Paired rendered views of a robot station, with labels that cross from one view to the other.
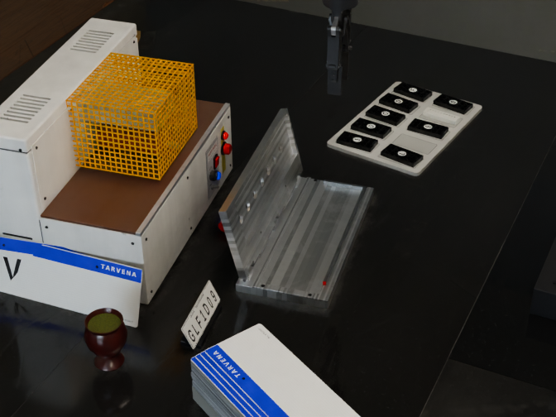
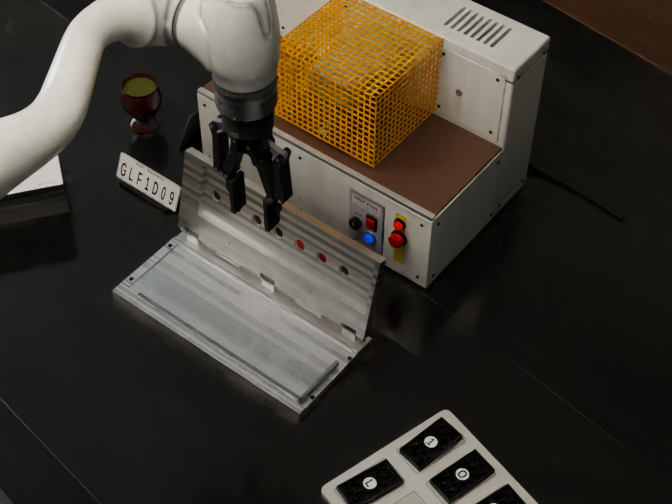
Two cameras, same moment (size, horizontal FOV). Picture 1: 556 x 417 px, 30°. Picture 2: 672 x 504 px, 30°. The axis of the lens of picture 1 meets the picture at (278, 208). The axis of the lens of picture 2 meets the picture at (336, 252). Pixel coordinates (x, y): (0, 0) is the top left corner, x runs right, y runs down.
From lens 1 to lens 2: 2.90 m
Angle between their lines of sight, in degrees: 75
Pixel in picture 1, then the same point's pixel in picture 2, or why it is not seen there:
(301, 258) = (198, 293)
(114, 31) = (496, 48)
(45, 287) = not seen: hidden behind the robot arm
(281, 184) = (302, 280)
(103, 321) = (143, 88)
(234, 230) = (187, 177)
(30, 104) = not seen: outside the picture
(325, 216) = (265, 341)
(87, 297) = not seen: hidden behind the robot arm
